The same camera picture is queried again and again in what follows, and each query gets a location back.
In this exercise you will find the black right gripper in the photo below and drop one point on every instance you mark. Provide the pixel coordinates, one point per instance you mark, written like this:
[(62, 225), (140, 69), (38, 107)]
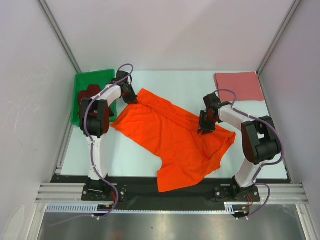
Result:
[(205, 125)]

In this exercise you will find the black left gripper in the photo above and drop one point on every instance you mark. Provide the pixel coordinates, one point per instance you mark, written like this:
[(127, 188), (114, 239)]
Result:
[(132, 99)]

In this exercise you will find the orange t-shirt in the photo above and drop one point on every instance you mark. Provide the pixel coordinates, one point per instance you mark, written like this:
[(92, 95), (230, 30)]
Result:
[(170, 133)]

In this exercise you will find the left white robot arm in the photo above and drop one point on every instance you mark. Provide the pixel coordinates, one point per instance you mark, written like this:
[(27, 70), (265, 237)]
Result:
[(94, 120)]

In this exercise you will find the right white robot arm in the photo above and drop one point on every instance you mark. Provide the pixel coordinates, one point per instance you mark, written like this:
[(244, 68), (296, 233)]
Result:
[(260, 144)]

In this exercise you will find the dark red t-shirt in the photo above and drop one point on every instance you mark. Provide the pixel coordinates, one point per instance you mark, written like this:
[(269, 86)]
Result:
[(92, 90)]

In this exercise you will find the green plastic bin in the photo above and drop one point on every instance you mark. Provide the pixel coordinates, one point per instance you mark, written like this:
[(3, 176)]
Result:
[(81, 83)]

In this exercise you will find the folded pink t-shirt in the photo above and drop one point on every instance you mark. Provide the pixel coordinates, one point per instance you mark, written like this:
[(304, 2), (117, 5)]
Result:
[(245, 85)]

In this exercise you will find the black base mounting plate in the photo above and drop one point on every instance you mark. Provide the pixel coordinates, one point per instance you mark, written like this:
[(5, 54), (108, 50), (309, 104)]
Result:
[(139, 202)]

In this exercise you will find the white slotted cable duct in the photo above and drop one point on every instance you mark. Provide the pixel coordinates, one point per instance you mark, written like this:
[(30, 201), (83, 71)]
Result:
[(99, 209)]

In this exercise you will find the aluminium frame rail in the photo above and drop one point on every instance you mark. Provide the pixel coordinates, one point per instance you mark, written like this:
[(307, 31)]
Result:
[(72, 193)]

